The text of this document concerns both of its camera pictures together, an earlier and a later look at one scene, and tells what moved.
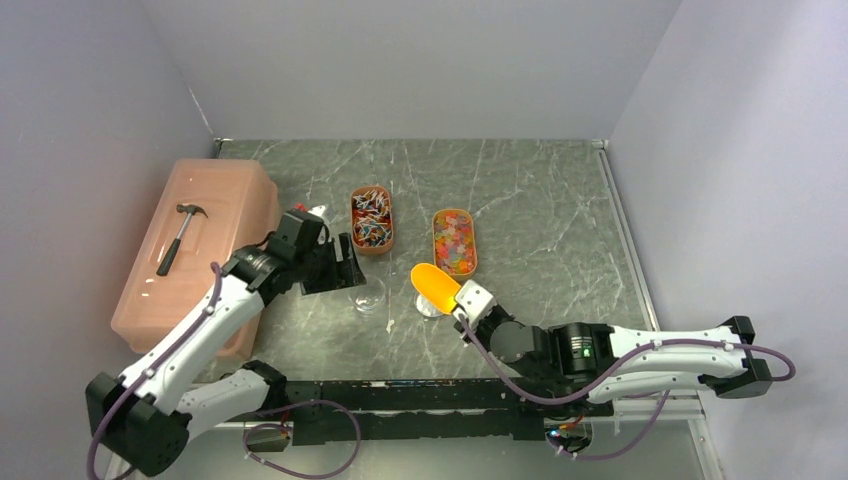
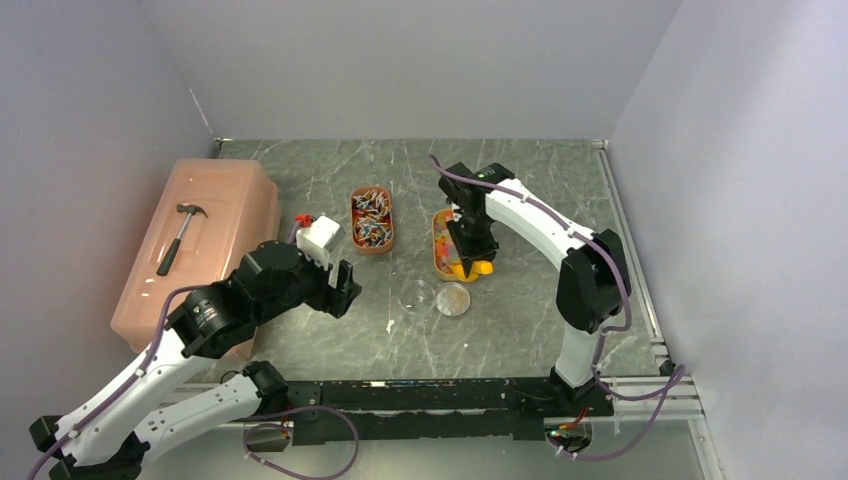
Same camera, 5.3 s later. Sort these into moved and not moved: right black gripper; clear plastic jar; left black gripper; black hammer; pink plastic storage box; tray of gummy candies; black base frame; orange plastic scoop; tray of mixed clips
Moved: right black gripper; left black gripper; orange plastic scoop; clear plastic jar
Not moved: black hammer; pink plastic storage box; tray of mixed clips; black base frame; tray of gummy candies
